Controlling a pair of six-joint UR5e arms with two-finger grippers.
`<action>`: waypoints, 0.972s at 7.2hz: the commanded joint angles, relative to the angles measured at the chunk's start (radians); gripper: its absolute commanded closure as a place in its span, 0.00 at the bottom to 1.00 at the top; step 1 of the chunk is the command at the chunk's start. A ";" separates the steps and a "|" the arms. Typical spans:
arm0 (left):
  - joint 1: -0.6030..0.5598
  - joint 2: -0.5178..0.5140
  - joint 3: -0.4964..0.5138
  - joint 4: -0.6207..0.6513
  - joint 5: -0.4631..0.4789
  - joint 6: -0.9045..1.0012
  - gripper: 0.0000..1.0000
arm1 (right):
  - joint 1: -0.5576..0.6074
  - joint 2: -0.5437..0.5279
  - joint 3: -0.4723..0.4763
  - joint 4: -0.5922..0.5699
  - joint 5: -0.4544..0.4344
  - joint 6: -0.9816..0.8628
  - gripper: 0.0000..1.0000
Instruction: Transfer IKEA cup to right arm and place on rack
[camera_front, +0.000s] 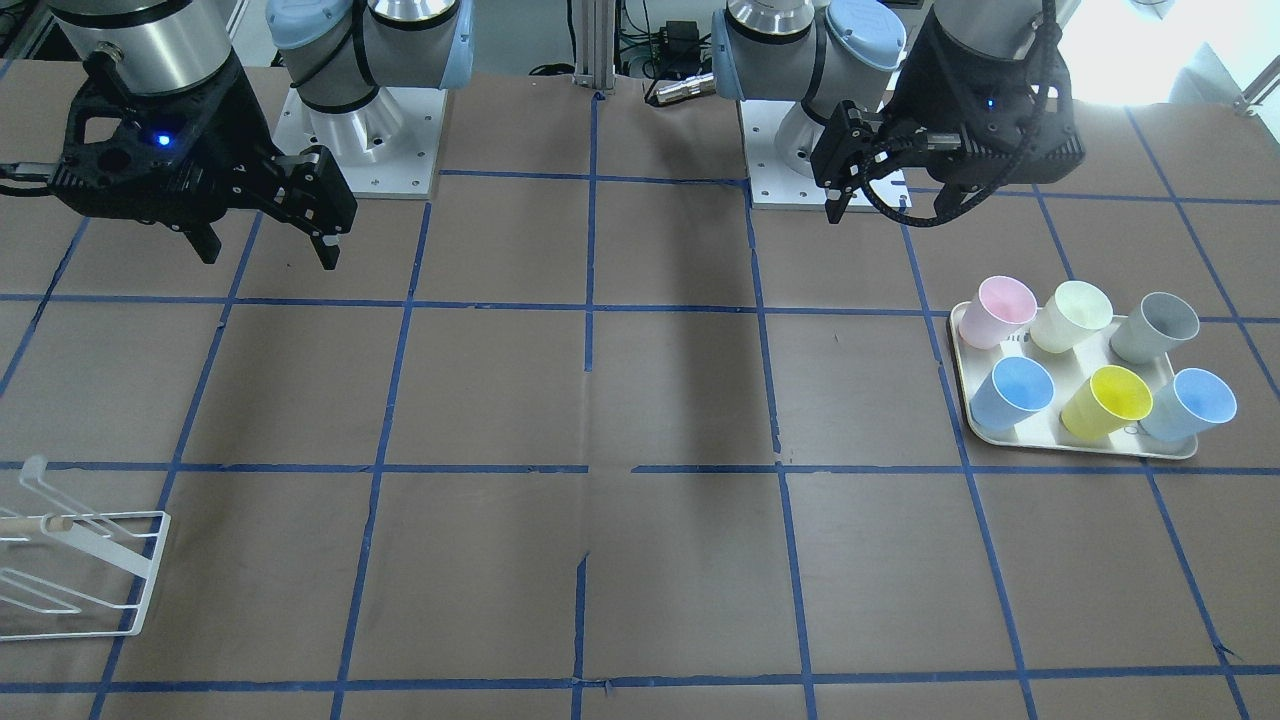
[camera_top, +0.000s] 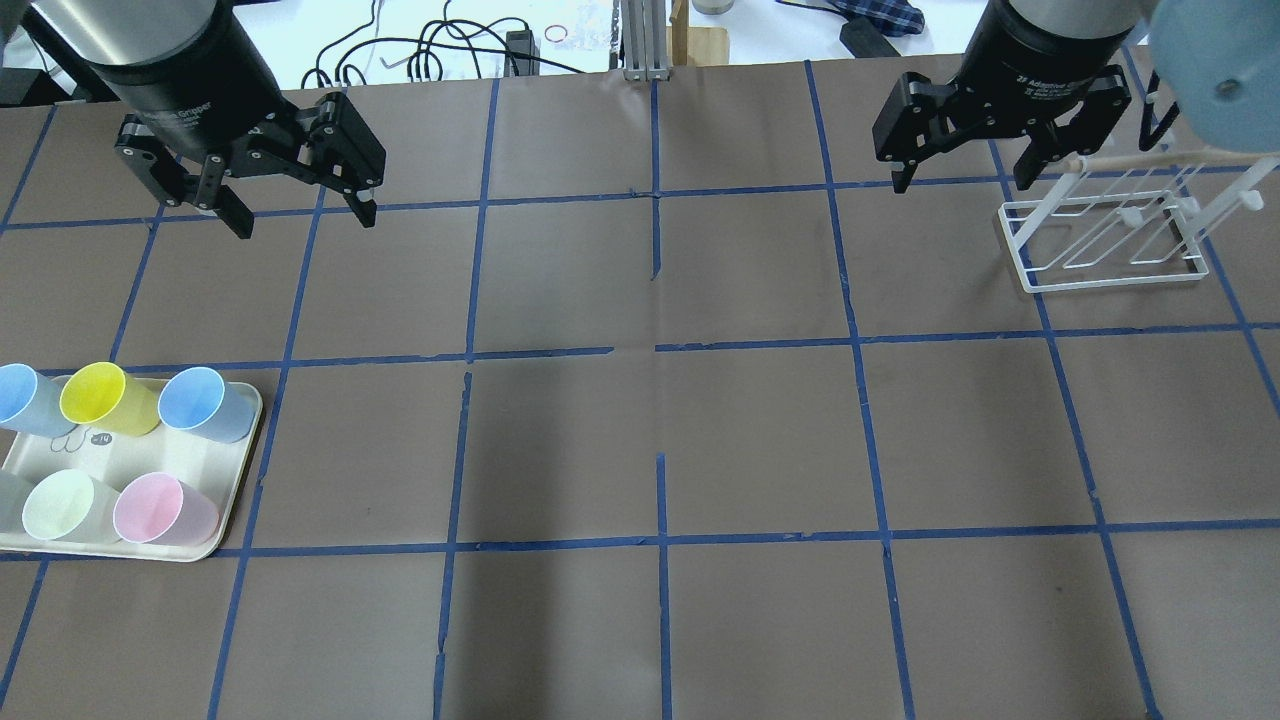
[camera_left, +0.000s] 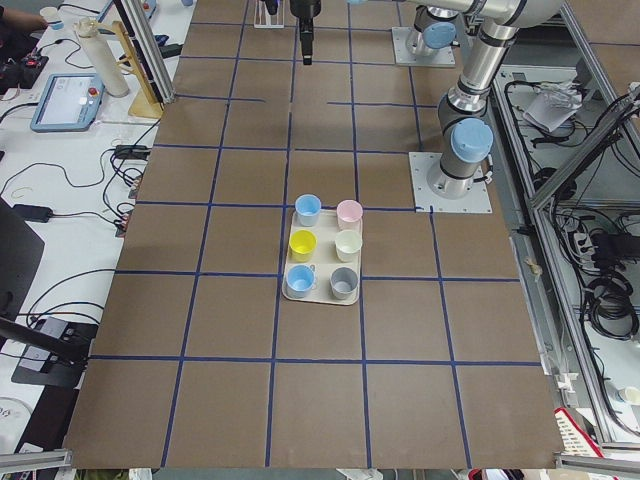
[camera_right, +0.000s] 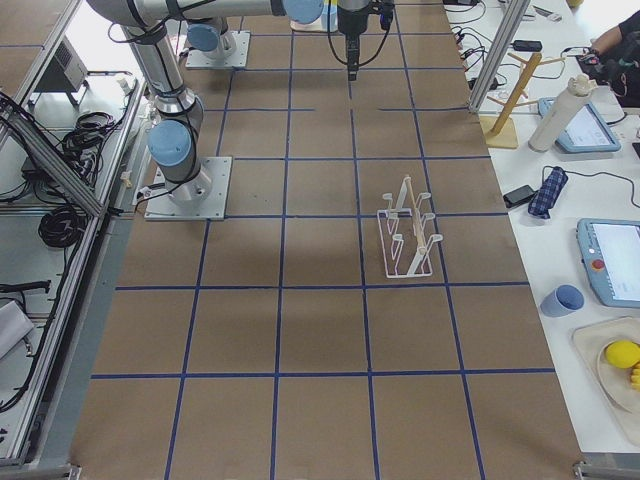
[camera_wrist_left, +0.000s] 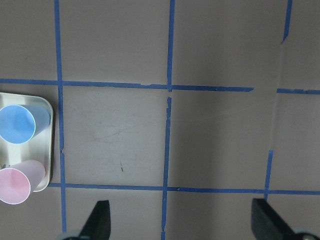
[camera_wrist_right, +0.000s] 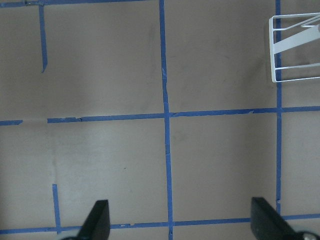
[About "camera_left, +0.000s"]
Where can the arm gripper body black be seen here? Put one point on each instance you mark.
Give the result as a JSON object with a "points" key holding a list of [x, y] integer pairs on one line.
{"points": [[305, 10]]}

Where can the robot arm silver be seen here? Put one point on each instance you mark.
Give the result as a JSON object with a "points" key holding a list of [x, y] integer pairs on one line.
{"points": [[468, 140], [426, 15]]}

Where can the white cup rack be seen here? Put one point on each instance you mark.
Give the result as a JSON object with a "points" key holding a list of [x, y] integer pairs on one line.
{"points": [[269, 14]]}

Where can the pink cup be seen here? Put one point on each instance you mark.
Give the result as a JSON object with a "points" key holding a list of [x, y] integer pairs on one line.
{"points": [[349, 215]]}

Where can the yellow cup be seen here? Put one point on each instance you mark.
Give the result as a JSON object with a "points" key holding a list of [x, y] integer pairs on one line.
{"points": [[302, 245]]}

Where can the cream white cup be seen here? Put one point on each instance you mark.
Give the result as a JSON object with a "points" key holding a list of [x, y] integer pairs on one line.
{"points": [[348, 244]]}

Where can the grey cup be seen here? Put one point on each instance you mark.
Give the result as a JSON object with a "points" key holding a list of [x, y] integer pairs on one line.
{"points": [[344, 282]]}

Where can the wooden stand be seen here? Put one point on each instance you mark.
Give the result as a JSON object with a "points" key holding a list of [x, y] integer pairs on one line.
{"points": [[145, 103]]}

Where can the white cylinder roll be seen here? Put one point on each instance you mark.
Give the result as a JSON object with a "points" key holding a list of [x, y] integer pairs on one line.
{"points": [[101, 57]]}

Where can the black usb hub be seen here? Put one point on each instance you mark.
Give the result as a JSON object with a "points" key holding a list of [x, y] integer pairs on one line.
{"points": [[131, 152]]}

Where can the blue teach pendant tablet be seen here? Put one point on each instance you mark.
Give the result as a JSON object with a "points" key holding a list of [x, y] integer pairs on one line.
{"points": [[69, 103]]}

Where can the beige plastic tray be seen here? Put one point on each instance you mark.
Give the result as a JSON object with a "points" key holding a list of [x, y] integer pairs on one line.
{"points": [[325, 259]]}

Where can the crumpled white paper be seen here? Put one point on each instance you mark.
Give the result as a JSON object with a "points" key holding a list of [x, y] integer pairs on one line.
{"points": [[554, 104]]}

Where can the black power adapter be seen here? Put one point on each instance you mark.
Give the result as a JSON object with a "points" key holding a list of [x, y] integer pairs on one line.
{"points": [[33, 213]]}

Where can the black monitor stand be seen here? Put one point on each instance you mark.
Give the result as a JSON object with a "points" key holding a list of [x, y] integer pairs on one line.
{"points": [[56, 351]]}

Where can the red white box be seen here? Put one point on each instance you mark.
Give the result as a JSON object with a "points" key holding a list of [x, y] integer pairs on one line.
{"points": [[575, 440]]}

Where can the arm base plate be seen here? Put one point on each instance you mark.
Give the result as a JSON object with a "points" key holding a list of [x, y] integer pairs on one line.
{"points": [[431, 48], [435, 192]]}

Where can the aluminium frame post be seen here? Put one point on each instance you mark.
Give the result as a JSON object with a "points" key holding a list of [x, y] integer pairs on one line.
{"points": [[147, 51]]}

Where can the light blue handled cup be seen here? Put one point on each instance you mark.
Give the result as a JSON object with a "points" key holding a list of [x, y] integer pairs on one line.
{"points": [[300, 281]]}

